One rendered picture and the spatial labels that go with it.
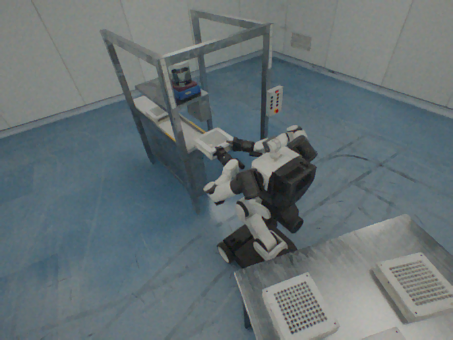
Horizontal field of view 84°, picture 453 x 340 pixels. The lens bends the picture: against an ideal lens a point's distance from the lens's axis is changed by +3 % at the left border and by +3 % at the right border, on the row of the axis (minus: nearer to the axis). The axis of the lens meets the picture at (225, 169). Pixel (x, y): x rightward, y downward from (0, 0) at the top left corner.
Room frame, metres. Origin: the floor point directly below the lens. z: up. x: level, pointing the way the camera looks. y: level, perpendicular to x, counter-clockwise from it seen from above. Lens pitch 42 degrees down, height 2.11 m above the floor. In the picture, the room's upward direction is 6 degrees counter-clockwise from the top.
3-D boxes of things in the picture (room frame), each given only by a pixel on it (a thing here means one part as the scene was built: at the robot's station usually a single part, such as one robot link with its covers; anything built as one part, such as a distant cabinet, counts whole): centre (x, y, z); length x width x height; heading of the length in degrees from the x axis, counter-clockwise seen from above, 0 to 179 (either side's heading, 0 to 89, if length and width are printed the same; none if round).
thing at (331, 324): (0.38, -0.26, 0.88); 0.25 x 0.24 x 0.02; 104
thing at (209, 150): (1.57, 0.06, 1.00); 0.25 x 0.24 x 0.02; 34
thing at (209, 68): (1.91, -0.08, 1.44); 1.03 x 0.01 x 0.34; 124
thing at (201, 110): (1.95, 0.17, 1.11); 0.22 x 0.11 x 0.20; 34
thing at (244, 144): (1.47, -0.14, 0.99); 0.12 x 0.10 x 0.13; 66
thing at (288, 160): (1.00, -0.32, 1.08); 0.34 x 0.30 x 0.36; 124
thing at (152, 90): (2.03, 0.40, 1.22); 0.62 x 0.38 x 0.04; 34
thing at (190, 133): (2.36, 0.60, 0.77); 1.35 x 0.25 x 0.05; 34
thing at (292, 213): (0.98, -0.33, 0.81); 0.28 x 0.13 x 0.18; 34
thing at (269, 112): (2.19, -0.54, 0.94); 0.17 x 0.06 x 0.26; 124
